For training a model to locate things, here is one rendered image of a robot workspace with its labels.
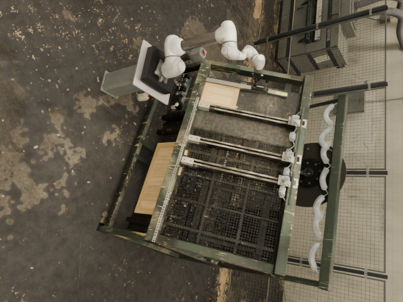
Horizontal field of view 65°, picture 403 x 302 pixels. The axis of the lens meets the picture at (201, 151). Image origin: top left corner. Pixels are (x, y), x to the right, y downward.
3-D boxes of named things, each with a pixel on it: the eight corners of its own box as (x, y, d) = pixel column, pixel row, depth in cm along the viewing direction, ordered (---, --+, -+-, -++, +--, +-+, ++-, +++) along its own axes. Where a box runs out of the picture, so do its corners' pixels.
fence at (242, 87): (207, 79, 376) (207, 77, 372) (286, 94, 363) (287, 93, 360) (205, 82, 374) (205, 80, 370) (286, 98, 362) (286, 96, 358)
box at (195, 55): (189, 48, 372) (201, 45, 361) (195, 55, 381) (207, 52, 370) (186, 56, 368) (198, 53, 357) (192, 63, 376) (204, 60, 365)
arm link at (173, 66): (161, 77, 311) (177, 73, 298) (160, 59, 311) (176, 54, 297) (172, 79, 324) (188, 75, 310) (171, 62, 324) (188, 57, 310)
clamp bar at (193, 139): (190, 135, 346) (188, 125, 324) (299, 159, 331) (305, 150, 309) (188, 143, 342) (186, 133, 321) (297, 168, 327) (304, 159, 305)
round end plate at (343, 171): (279, 142, 398) (348, 138, 349) (281, 144, 402) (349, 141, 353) (268, 202, 367) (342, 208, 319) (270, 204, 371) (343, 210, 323)
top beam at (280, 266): (303, 79, 371) (305, 74, 362) (311, 81, 370) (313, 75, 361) (271, 274, 287) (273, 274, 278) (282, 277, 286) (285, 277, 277)
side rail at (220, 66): (211, 66, 391) (211, 60, 381) (301, 82, 376) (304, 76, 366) (210, 69, 389) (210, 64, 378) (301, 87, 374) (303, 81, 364)
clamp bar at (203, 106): (200, 103, 363) (199, 91, 341) (304, 124, 347) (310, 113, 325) (197, 110, 359) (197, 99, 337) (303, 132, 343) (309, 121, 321)
